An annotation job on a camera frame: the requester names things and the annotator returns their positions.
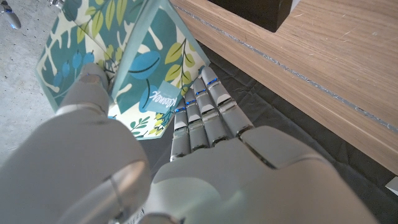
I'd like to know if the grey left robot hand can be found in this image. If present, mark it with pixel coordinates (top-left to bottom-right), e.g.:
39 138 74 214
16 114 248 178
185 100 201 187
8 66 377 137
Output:
0 63 380 224

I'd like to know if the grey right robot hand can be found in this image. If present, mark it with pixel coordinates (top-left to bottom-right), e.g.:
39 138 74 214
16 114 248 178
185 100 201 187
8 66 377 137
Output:
0 0 65 30

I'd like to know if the teal floral tissue box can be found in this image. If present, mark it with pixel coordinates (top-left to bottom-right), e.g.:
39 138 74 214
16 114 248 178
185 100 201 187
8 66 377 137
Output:
34 0 211 141

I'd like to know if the black and white block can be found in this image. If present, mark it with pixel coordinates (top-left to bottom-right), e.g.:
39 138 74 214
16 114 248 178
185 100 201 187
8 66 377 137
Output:
207 0 301 33

